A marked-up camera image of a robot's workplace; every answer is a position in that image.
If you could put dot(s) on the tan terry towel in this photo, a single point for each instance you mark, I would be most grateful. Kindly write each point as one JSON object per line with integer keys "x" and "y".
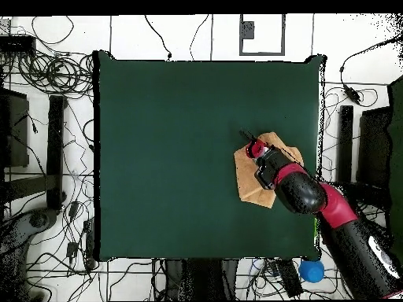
{"x": 248, "y": 182}

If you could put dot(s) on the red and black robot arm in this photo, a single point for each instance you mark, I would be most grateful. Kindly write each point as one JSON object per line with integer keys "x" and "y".
{"x": 302, "y": 192}

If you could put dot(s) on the black T-shaped stand base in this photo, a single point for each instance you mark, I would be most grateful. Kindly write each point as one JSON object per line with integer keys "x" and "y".
{"x": 56, "y": 151}
{"x": 345, "y": 141}

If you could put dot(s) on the dark green tablecloth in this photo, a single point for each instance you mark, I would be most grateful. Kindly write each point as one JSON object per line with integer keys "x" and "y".
{"x": 157, "y": 110}

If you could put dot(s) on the dark grey floor plate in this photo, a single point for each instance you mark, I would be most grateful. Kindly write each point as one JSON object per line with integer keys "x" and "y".
{"x": 247, "y": 30}

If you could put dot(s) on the black box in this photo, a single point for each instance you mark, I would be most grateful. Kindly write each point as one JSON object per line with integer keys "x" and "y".
{"x": 14, "y": 132}
{"x": 374, "y": 148}

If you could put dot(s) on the black keyboard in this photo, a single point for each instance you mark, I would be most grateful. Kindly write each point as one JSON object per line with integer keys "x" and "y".
{"x": 289, "y": 276}

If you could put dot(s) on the black power adapter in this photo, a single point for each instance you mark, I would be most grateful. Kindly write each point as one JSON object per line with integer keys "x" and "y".
{"x": 73, "y": 209}
{"x": 71, "y": 249}

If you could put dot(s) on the grey office chair base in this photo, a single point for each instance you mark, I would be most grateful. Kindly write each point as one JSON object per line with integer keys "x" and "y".
{"x": 37, "y": 220}

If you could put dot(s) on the grey square floor frame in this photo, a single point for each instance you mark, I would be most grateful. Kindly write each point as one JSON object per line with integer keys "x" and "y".
{"x": 261, "y": 53}

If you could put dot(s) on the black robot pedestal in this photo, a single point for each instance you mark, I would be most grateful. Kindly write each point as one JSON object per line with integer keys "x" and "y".
{"x": 204, "y": 280}

